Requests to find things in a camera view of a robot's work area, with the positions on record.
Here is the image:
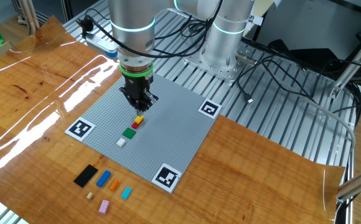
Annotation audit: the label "blue lego brick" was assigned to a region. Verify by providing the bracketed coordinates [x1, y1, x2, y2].
[95, 169, 112, 188]

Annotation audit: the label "black lego plate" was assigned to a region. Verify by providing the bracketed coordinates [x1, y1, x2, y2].
[73, 164, 99, 189]

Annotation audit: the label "aluminium profile beam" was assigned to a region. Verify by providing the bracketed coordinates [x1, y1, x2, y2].
[329, 24, 361, 100]
[335, 161, 361, 203]

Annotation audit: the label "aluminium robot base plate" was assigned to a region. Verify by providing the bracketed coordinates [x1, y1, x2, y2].
[183, 43, 259, 84]

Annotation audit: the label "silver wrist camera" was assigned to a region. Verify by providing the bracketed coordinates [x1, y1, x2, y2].
[84, 32, 121, 60]

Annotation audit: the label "pink lego brick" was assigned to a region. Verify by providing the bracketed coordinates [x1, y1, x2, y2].
[98, 199, 110, 215]

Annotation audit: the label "white qr label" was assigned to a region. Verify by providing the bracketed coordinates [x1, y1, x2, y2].
[248, 14, 264, 26]

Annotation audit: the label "tan slanted frame legs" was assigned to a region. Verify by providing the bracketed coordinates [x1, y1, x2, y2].
[18, 0, 41, 35]

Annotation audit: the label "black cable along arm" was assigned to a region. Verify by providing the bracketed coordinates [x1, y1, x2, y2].
[76, 0, 225, 60]

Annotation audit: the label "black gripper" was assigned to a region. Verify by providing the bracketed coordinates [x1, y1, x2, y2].
[119, 74, 159, 118]

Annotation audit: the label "cyan lego brick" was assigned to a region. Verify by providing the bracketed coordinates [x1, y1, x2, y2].
[120, 186, 133, 200]

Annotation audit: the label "black loose usb cable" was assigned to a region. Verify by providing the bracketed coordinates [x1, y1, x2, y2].
[236, 58, 318, 103]

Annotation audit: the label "black white marker tag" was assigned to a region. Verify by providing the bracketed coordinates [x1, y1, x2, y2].
[197, 98, 223, 120]
[151, 162, 183, 194]
[64, 117, 96, 142]

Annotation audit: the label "wood grain table mat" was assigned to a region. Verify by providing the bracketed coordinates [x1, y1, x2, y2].
[0, 15, 346, 224]

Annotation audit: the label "green lego plate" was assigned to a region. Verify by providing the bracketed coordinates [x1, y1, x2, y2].
[121, 127, 137, 140]

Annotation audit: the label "thick grey cable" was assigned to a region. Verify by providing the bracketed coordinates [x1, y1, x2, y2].
[261, 67, 357, 150]

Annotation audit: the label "grey lego baseplate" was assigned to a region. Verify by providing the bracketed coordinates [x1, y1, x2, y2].
[64, 70, 223, 194]

